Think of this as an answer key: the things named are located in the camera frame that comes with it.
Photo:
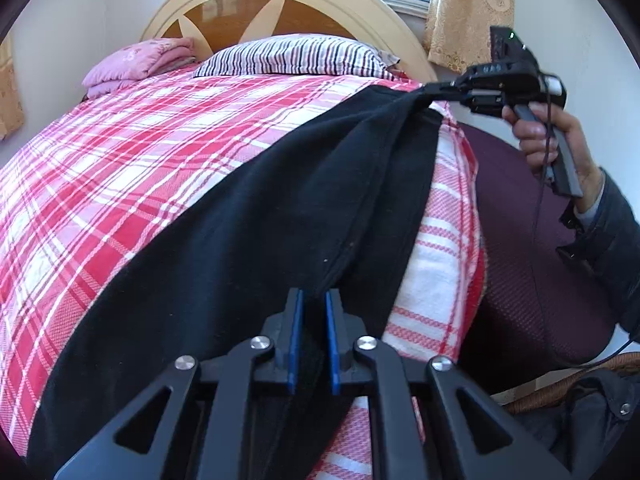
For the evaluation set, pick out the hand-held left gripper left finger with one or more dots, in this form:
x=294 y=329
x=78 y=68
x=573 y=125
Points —
x=296 y=330

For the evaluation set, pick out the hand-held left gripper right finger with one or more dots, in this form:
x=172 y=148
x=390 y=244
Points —
x=333 y=330

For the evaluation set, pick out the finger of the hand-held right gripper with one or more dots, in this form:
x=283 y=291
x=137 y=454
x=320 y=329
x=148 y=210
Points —
x=452 y=99
x=442 y=86

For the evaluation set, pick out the black pants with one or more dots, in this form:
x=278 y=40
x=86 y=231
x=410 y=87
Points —
x=280 y=185

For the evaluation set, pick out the person's right forearm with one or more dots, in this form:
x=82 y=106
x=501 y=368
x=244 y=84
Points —
x=615 y=230

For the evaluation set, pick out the person's right hand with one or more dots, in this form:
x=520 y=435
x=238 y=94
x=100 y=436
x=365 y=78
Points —
x=535 y=135

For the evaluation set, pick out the beige floral curtain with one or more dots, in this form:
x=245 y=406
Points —
x=470 y=10
x=10 y=95

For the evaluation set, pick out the striped pillow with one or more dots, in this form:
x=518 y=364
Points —
x=295 y=55

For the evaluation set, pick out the dark maroon chair cushion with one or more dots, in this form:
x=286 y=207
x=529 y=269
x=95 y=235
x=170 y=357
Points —
x=510 y=260

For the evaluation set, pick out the cream and wood headboard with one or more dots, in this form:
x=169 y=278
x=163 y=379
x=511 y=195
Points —
x=225 y=15

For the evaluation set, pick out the red plaid bed sheet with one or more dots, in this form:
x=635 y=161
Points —
x=125 y=160

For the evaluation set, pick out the person's dark jacket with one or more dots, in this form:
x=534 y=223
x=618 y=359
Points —
x=590 y=420

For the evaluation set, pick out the pink folded blanket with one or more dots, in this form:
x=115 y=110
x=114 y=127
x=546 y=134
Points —
x=130 y=62

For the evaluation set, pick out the wicker chair frame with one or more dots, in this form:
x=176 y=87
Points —
x=530 y=400

